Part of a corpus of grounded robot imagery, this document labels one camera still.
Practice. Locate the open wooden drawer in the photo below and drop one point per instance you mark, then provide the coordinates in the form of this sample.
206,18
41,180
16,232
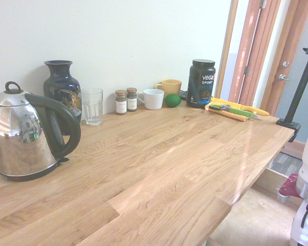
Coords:
272,179

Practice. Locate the yellow mug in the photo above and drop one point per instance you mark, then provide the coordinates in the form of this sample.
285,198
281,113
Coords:
172,85

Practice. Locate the plain white mug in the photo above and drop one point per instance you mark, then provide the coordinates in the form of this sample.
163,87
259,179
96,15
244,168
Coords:
154,100

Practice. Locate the black stand table clamp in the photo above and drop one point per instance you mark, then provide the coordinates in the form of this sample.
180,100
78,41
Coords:
288,124

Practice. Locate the yellow dish cloth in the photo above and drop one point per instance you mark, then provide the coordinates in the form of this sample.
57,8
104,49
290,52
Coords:
233,115

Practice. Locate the silver deadbolt lock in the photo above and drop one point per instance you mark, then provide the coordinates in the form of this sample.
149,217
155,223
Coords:
286,64

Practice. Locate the metal door hinge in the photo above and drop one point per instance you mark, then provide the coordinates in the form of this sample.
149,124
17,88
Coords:
263,3
247,70

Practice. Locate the black protein powder tub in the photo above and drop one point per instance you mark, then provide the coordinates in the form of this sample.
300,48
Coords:
200,84

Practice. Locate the green lime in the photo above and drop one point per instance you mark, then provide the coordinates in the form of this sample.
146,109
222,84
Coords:
172,100

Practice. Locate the light wooden door jamb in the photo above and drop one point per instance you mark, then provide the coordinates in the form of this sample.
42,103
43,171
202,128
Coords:
227,51

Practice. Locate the orange wooden door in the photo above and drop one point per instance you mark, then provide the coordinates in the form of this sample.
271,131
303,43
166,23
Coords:
254,38

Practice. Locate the spice jar copper lid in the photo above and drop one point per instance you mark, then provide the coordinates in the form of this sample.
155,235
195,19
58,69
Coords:
131,101
120,103

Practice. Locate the clear drinking glass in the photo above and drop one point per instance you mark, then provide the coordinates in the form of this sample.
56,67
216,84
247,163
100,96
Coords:
92,107

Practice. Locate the dark blue painted vase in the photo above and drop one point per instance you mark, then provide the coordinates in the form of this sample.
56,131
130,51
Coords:
61,87

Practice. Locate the stainless steel electric kettle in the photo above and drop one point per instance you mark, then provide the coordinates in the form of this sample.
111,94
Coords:
15,133

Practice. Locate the red wrist camera mount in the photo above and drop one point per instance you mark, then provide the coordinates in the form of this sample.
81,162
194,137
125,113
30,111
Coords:
288,185

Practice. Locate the black camera stand pole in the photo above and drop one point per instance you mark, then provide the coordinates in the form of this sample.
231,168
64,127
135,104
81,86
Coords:
301,82

